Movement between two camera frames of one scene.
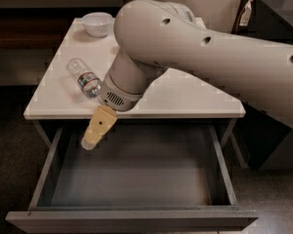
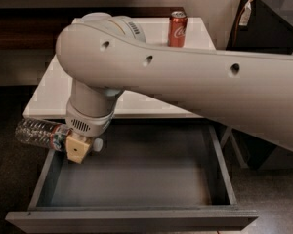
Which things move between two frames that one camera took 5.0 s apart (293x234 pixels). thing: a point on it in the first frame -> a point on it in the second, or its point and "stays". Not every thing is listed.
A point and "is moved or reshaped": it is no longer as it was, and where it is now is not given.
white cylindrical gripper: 119,97 -> 88,125
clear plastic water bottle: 89,83 is moved or reshaped
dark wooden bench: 35,27 stays
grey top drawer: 134,178 stays
